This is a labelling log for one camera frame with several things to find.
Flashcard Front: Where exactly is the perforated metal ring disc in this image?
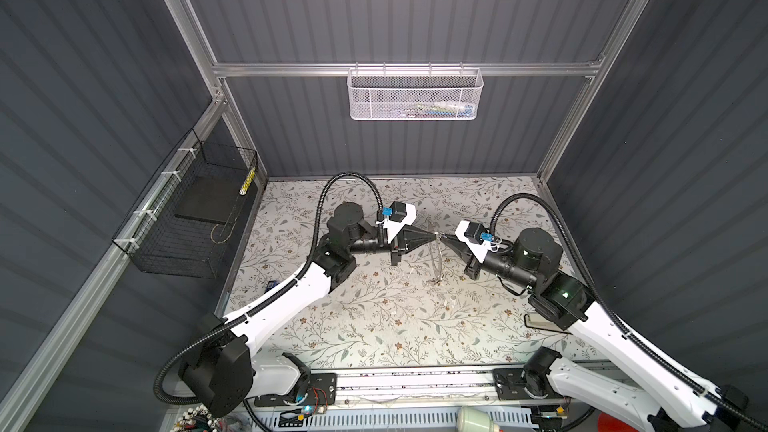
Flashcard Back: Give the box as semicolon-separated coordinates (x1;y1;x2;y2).
428;234;444;285

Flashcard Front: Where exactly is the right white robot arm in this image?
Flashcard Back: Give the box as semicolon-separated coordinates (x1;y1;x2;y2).
441;221;748;431

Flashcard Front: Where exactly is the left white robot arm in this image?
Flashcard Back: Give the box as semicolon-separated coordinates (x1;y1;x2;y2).
179;201;435;417

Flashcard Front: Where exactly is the grey flat phone-like object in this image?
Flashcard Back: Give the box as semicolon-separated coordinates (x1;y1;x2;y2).
523;313;568;334

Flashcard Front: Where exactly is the blue object at table edge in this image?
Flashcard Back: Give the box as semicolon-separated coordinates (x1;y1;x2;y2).
265;280;279;292

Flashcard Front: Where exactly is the pale green plastic object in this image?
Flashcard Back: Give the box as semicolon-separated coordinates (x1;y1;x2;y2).
456;406;501;432

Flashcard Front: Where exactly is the yellow marker pen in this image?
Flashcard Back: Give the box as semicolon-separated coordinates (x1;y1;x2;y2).
239;167;256;196

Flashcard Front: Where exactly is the black foam pad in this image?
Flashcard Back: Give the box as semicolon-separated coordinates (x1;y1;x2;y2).
174;177;245;225

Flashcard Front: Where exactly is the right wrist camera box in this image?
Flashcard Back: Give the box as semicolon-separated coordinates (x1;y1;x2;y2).
455;220;498;263

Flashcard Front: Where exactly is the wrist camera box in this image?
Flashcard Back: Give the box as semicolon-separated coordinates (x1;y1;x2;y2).
376;201;416;244
455;220;498;263

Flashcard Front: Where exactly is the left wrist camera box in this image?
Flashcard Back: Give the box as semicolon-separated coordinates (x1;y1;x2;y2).
376;201;416;244

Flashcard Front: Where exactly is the left black corrugated cable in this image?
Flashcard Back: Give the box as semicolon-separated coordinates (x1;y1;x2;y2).
152;171;385;406

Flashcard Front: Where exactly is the black corrugated cable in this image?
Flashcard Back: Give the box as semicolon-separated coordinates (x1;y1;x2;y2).
489;193;768;432
152;171;385;406

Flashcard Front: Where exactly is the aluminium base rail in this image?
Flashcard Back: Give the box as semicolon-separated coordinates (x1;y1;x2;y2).
251;363;619;412

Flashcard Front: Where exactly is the right black corrugated cable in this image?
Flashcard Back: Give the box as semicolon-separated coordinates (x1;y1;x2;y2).
489;193;768;432

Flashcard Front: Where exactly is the white wire mesh basket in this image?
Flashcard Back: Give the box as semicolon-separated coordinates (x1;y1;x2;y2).
346;66;484;121

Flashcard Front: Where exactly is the white slotted cable duct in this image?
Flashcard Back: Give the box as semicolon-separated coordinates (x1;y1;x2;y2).
256;406;540;431

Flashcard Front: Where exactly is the black wire wall basket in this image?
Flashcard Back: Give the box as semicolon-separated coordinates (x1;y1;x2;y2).
113;131;260;279

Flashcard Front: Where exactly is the bundle of coloured cables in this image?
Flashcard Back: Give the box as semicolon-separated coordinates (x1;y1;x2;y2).
170;404;241;432

